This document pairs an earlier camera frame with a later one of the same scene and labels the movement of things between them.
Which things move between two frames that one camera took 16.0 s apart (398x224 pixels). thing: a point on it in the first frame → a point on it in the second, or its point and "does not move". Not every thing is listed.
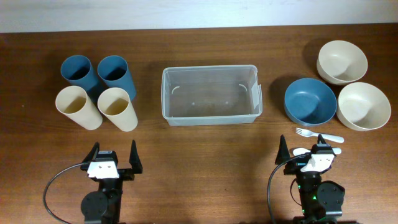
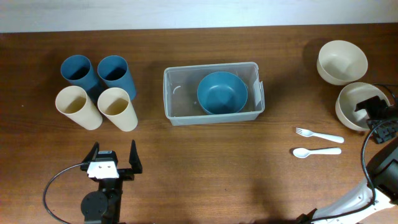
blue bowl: [310, 101] → [222, 93]
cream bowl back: [341, 62] does not move
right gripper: [295, 165] → [371, 105]
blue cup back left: [78, 70] does not move
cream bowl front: [362, 106] does not move
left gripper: [129, 173] does not move
